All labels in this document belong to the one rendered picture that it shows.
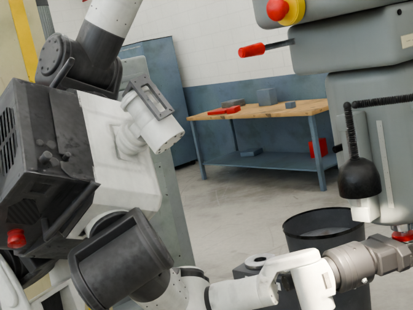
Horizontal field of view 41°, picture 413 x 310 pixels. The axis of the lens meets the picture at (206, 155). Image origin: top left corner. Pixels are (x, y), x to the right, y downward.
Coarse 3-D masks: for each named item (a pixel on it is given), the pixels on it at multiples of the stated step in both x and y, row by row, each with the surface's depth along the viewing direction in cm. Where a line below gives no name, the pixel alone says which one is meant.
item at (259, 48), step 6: (258, 42) 103; (276, 42) 106; (282, 42) 106; (288, 42) 107; (294, 42) 108; (240, 48) 101; (246, 48) 100; (252, 48) 101; (258, 48) 102; (264, 48) 103; (270, 48) 105; (276, 48) 106; (240, 54) 101; (246, 54) 100; (252, 54) 101; (258, 54) 102
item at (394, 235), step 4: (396, 232) 117; (412, 232) 115; (392, 236) 116; (396, 236) 115; (400, 236) 115; (404, 236) 114; (408, 236) 114; (412, 236) 114; (400, 240) 115; (404, 240) 114; (408, 240) 114
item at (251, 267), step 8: (256, 256) 159; (264, 256) 158; (272, 256) 156; (240, 264) 159; (248, 264) 154; (256, 264) 153; (232, 272) 157; (240, 272) 154; (248, 272) 152; (256, 272) 151; (280, 272) 146; (288, 272) 145; (280, 280) 144; (280, 288) 145; (280, 296) 146; (288, 296) 144; (296, 296) 142; (280, 304) 147; (288, 304) 145; (296, 304) 143
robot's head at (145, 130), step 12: (132, 96) 96; (132, 108) 97; (144, 108) 97; (132, 120) 102; (144, 120) 97; (156, 120) 96; (168, 120) 96; (120, 132) 100; (132, 132) 100; (144, 132) 96; (156, 132) 95; (168, 132) 95; (180, 132) 96; (132, 144) 100; (144, 144) 101; (156, 144) 96; (168, 144) 98
